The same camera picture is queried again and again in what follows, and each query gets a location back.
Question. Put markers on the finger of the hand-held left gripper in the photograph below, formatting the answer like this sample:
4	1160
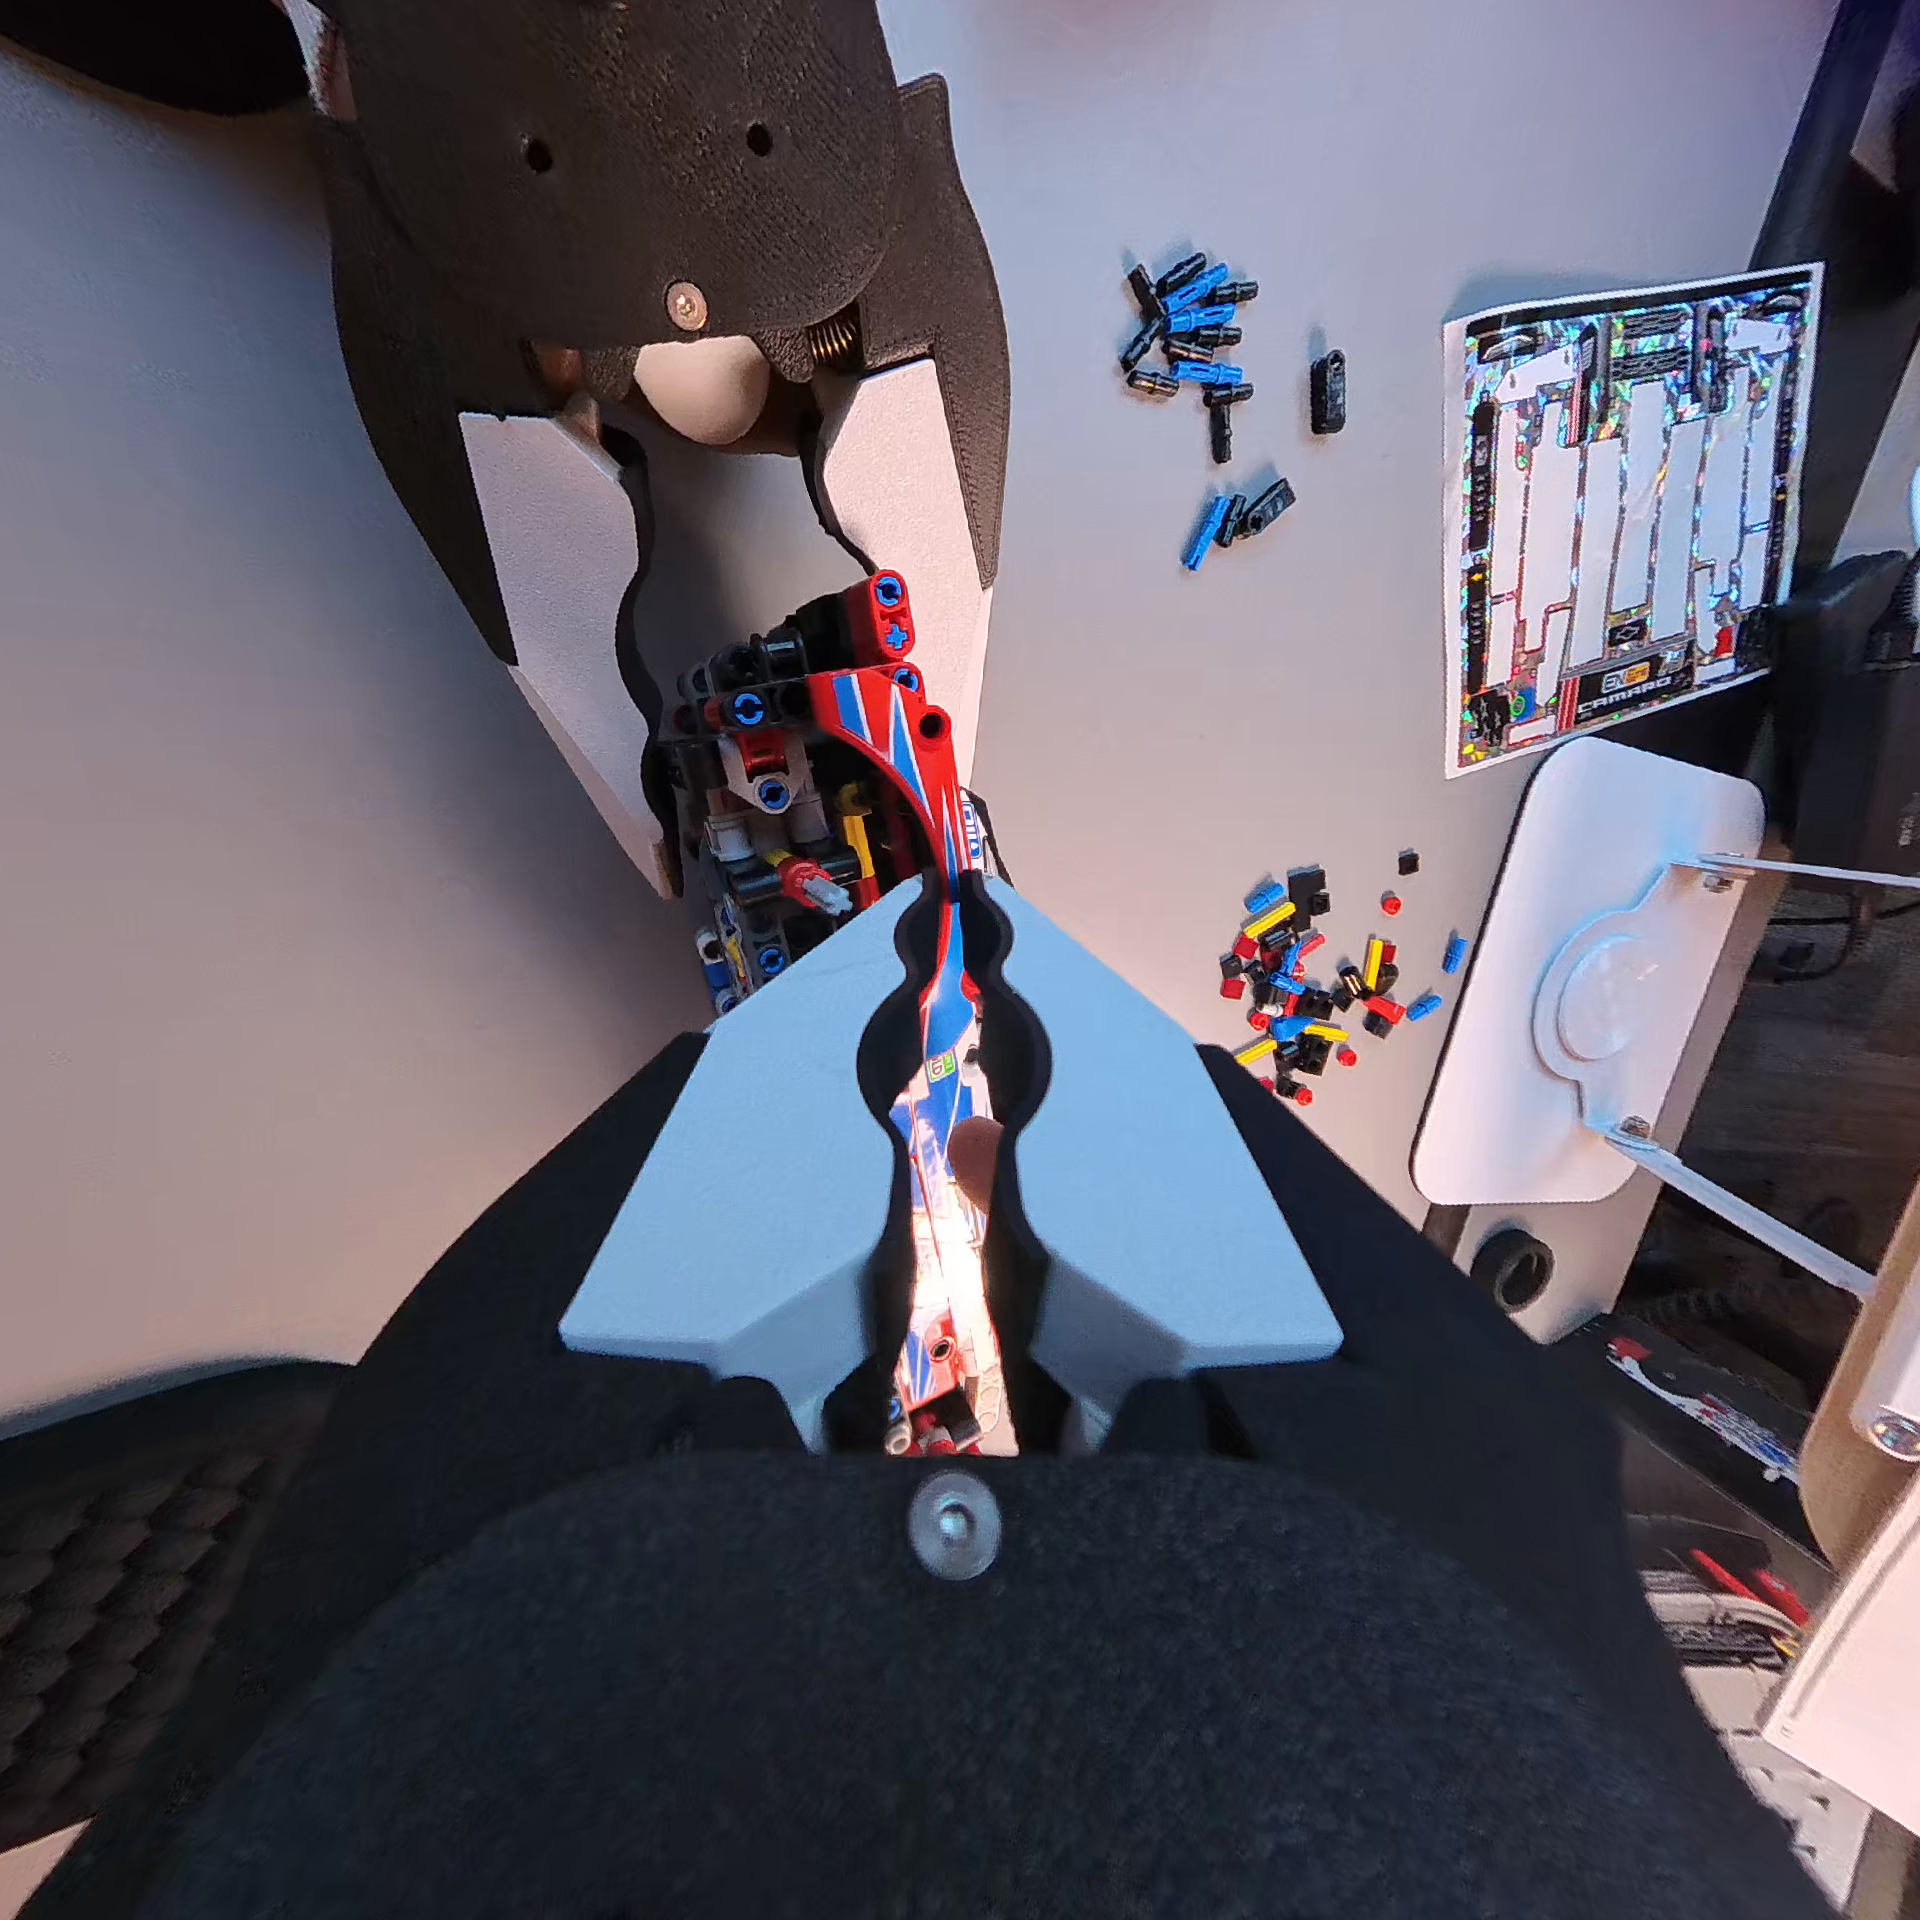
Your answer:
555	597
905	465

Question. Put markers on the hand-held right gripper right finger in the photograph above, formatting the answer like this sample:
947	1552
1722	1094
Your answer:
1155	1198

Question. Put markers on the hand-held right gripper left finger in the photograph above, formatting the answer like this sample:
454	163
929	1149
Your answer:
755	1183

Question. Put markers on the lego race car model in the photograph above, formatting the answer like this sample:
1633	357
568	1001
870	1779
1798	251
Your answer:
759	775

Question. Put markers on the red curved lego fender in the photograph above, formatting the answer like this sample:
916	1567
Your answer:
909	767

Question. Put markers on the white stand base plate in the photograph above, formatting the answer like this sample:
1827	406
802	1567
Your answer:
1556	1080

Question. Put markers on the pile of small lego pieces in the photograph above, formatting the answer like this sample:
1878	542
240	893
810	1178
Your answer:
1308	1037

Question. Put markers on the blue lego pin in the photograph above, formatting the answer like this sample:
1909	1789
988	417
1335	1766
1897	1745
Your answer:
1207	533

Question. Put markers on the pile of lego pins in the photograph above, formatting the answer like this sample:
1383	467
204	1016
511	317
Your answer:
1192	317

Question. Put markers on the black lego tyre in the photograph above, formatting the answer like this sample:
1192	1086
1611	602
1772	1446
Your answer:
1493	1264

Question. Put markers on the small black lego beam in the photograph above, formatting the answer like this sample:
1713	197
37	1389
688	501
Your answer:
1261	512

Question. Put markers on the black lego connector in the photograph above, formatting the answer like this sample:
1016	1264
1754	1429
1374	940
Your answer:
1329	395

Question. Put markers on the person's right hand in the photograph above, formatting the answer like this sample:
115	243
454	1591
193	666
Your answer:
974	1166

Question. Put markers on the person's left hand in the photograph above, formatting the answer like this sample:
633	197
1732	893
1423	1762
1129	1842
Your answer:
709	388

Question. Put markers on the holographic sticker sheet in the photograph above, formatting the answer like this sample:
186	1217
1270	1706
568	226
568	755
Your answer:
1633	499

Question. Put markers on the black mesh pad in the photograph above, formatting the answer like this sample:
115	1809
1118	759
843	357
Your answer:
115	1579

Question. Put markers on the black power adapter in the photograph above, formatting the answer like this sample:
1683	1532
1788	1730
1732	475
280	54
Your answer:
1850	703

